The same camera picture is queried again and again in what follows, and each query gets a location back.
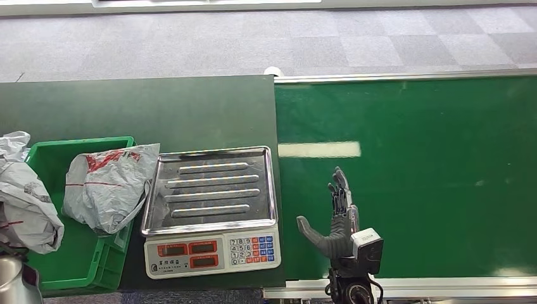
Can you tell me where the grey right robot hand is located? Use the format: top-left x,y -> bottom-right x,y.
296,166 -> 361,261

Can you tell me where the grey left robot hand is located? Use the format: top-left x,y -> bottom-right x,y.
0,242 -> 28,258

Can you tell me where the grey mailer bag red logo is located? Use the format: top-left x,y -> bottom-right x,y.
0,160 -> 65,255

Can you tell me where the green conveyor belt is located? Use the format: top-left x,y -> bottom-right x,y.
263,69 -> 537,300

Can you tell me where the green plastic crate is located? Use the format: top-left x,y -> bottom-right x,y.
24,136 -> 136,293

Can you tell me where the plain white plastic bag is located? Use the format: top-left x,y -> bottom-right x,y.
0,130 -> 32,163

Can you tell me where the grey mailer bag wide red print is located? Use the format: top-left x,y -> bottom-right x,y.
62,142 -> 161,237

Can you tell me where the electronic scale steel tray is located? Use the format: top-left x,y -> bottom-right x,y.
140,145 -> 282,281

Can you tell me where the white baseboard trim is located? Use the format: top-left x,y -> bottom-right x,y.
0,0 -> 537,16

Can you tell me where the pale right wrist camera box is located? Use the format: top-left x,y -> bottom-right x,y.
350,227 -> 384,277

